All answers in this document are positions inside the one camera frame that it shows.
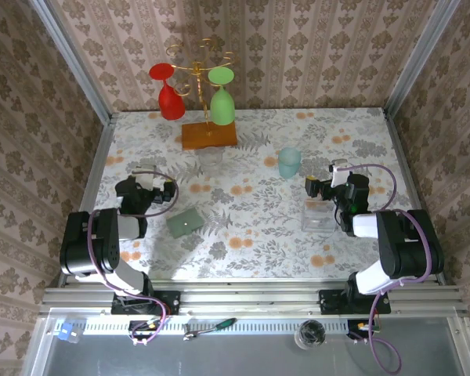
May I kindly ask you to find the clear acrylic box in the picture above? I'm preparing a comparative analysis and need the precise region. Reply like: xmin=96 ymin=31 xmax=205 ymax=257
xmin=300 ymin=198 xmax=337 ymax=233

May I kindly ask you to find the frosted teal cup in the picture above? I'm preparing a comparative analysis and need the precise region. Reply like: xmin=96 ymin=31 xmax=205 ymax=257
xmin=277 ymin=147 xmax=302 ymax=179

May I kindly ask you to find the clear glass tumbler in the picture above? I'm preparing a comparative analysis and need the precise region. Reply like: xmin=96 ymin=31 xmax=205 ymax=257
xmin=198 ymin=146 xmax=225 ymax=175

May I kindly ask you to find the gold rack with wooden base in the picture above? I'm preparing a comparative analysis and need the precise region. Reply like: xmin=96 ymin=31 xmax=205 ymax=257
xmin=165 ymin=38 xmax=239 ymax=150

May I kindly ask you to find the floral table cover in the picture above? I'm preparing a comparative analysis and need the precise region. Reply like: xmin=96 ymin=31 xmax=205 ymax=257
xmin=74 ymin=107 xmax=435 ymax=281

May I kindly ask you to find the red wine glass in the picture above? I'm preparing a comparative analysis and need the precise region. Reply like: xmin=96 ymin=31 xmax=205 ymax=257
xmin=148 ymin=62 xmax=186 ymax=121

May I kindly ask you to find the green wine glass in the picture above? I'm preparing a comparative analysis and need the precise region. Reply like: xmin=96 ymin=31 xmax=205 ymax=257
xmin=207 ymin=66 xmax=236 ymax=126

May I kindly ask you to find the clear glass jar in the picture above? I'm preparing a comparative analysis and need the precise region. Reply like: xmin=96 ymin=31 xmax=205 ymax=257
xmin=294 ymin=319 xmax=327 ymax=350

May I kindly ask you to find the blue connector block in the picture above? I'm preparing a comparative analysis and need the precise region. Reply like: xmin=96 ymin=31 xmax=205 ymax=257
xmin=56 ymin=321 xmax=82 ymax=345

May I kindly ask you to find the grey metal panel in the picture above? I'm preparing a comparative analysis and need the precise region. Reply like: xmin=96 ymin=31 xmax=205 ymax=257
xmin=21 ymin=309 xmax=470 ymax=376

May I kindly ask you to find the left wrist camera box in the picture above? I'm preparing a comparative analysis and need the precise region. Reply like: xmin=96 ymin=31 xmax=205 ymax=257
xmin=134 ymin=164 xmax=158 ymax=186

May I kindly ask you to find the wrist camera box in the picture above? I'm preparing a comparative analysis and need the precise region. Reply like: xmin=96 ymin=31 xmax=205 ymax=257
xmin=134 ymin=164 xmax=158 ymax=186
xmin=327 ymin=159 xmax=352 ymax=188

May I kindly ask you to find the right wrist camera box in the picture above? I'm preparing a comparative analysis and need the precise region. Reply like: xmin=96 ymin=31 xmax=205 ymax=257
xmin=327 ymin=159 xmax=352 ymax=188

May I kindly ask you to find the aluminium side rail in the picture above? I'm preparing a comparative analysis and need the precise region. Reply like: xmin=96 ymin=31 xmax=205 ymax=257
xmin=381 ymin=107 xmax=447 ymax=286
xmin=56 ymin=113 xmax=117 ymax=287

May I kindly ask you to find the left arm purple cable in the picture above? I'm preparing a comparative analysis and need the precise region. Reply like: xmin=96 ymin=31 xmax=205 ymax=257
xmin=86 ymin=167 xmax=180 ymax=346

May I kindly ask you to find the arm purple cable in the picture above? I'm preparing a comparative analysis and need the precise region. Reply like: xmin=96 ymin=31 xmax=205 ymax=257
xmin=86 ymin=167 xmax=180 ymax=346
xmin=346 ymin=163 xmax=432 ymax=373

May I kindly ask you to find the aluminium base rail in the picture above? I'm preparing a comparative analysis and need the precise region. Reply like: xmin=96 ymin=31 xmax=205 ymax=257
xmin=38 ymin=278 xmax=469 ymax=316

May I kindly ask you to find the black wired power connector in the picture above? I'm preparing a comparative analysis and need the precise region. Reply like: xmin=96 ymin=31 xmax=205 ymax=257
xmin=346 ymin=319 xmax=379 ymax=345
xmin=128 ymin=319 xmax=162 ymax=346

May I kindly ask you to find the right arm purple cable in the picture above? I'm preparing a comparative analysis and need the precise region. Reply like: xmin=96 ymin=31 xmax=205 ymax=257
xmin=346 ymin=163 xmax=432 ymax=373

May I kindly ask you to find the green handled ratchet wrench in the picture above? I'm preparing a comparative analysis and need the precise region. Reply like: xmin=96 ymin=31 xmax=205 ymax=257
xmin=183 ymin=317 xmax=238 ymax=342

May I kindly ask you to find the white slotted cable duct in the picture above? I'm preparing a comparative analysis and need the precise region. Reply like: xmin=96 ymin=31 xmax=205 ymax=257
xmin=53 ymin=317 xmax=377 ymax=336

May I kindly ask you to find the aluminium frame post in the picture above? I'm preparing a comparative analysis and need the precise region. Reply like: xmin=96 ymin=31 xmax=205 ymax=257
xmin=384 ymin=0 xmax=451 ymax=118
xmin=29 ymin=0 xmax=114 ymax=125

